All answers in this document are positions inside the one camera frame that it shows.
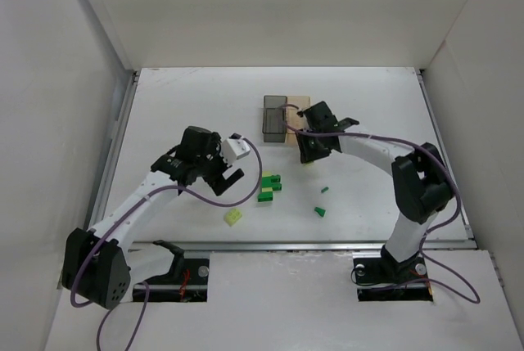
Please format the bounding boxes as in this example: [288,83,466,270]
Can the yellow lego brick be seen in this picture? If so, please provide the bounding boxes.
[224,208,242,227]

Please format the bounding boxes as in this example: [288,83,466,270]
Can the green yellow lego cluster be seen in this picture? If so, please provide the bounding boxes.
[256,172,282,203]

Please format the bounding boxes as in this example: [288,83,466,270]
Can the green lego slope brick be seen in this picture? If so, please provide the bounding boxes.
[314,207,326,218]

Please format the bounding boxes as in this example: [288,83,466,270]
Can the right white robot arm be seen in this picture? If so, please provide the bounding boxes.
[294,101,458,277]

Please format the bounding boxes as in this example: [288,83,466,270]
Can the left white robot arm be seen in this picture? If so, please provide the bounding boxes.
[61,126,251,310]

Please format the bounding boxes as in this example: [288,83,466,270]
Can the light wooden container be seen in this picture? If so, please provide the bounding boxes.
[286,96,311,146]

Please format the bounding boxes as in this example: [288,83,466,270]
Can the dark grey transparent container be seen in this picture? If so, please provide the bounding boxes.
[262,95,287,143]

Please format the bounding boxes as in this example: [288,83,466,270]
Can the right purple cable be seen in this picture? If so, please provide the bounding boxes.
[282,103,481,305]

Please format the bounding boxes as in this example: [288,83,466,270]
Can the purple cable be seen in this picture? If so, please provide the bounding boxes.
[70,137,264,351]
[282,103,481,305]

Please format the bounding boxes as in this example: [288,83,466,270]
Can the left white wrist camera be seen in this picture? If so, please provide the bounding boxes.
[220,133,251,165]

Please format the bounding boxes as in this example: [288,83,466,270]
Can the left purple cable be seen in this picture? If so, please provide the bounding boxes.
[70,137,264,351]

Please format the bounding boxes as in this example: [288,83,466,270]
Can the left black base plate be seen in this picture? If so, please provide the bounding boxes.
[147,254,210,303]

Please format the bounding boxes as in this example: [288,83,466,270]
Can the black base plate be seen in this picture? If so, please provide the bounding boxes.
[350,256,433,302]
[147,254,210,303]

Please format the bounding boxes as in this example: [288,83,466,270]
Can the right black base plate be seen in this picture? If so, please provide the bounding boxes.
[350,256,433,302]

